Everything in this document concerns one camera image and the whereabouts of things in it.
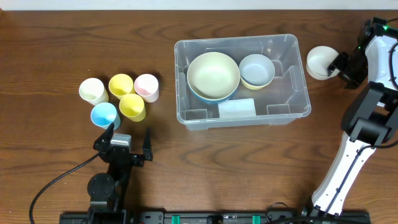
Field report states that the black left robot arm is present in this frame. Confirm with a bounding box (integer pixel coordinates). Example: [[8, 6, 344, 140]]
[[87, 123, 153, 224]]

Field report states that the cream plastic cup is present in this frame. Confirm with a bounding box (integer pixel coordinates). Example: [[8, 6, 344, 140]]
[[78, 78, 109, 106]]

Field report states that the light blue plastic cup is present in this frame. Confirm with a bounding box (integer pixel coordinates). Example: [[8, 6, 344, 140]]
[[90, 103, 121, 129]]

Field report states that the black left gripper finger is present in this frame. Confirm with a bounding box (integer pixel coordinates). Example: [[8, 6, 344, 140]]
[[142, 128, 153, 161], [93, 123, 114, 152]]

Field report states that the yellow plastic cup front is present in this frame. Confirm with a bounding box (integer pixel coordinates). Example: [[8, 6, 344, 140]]
[[119, 93, 146, 122]]

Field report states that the clear plastic storage container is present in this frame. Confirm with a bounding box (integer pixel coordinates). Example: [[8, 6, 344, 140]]
[[174, 34, 311, 130]]

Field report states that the dark blue bowl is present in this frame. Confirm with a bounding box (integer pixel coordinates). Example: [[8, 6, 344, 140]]
[[190, 89, 238, 104], [195, 97, 229, 105]]

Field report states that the white label sticker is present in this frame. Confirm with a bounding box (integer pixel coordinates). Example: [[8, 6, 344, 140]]
[[218, 98, 257, 118]]

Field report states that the pink plastic cup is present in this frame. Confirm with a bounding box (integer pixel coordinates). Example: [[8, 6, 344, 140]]
[[134, 73, 159, 103]]

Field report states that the yellow plastic cup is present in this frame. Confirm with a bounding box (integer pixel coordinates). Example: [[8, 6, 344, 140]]
[[108, 73, 135, 100], [119, 93, 146, 122]]

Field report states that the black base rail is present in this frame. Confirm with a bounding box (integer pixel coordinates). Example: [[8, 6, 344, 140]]
[[58, 210, 371, 224]]

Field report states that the white small bowl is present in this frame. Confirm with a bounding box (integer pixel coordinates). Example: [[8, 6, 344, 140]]
[[306, 46, 339, 80]]

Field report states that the beige large bowl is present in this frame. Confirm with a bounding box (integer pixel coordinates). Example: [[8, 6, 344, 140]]
[[187, 52, 241, 100]]

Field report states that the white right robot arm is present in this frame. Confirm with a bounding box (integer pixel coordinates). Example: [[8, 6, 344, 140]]
[[306, 17, 397, 222]]

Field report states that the grey small bowl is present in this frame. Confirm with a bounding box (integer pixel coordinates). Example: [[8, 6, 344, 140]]
[[239, 54, 275, 86]]

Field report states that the yellow plastic cup rear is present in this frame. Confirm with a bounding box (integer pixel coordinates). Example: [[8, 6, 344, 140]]
[[108, 73, 135, 100]]

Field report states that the yellow small bowl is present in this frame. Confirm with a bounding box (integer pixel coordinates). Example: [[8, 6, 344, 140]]
[[241, 78, 272, 90]]

